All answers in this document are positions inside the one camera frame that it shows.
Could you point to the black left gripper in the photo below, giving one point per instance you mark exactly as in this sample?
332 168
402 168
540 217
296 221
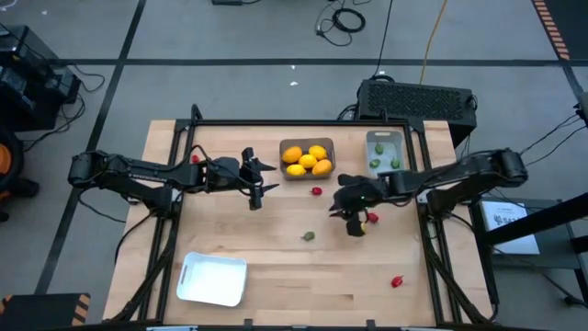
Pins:
252 202

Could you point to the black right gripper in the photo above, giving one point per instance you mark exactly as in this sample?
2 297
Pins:
353 184

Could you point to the red bell pepper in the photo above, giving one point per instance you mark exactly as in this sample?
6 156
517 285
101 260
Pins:
195 159
397 281
372 218
316 190

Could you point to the green bell pepper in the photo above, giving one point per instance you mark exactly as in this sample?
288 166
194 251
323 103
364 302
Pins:
375 163
395 163
379 148
308 236

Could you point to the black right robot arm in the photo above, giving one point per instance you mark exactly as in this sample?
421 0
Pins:
459 177

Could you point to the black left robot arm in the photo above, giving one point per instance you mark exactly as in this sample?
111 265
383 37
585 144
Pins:
138 172

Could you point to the clear plastic bin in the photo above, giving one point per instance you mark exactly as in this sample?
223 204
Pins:
332 154

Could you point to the light grey plastic basket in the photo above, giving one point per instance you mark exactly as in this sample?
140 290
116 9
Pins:
388 142

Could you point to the white plastic basket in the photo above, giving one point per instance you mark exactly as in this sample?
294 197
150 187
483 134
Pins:
211 280

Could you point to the black perforated computer case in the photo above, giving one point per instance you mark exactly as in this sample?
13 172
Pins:
413 101

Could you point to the white printed paper sheet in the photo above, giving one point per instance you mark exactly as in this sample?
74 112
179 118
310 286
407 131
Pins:
503 213

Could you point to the black metal beam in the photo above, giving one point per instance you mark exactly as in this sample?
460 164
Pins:
551 216

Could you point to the black side table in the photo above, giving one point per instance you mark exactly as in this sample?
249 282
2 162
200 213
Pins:
560 257

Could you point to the black equipment cart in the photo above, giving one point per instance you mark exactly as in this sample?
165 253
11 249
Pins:
27 83

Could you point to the orange and black machine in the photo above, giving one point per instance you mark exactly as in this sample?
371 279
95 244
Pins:
4 158

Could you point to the black hazard-striped mat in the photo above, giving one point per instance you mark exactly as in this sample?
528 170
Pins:
574 23
41 312

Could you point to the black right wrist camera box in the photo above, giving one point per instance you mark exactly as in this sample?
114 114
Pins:
363 197

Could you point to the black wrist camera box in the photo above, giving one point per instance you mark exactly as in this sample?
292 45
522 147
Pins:
225 167
363 197

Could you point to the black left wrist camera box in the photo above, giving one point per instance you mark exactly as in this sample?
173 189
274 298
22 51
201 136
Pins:
225 167

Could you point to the black aluminium table frame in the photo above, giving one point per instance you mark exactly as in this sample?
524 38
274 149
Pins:
298 123

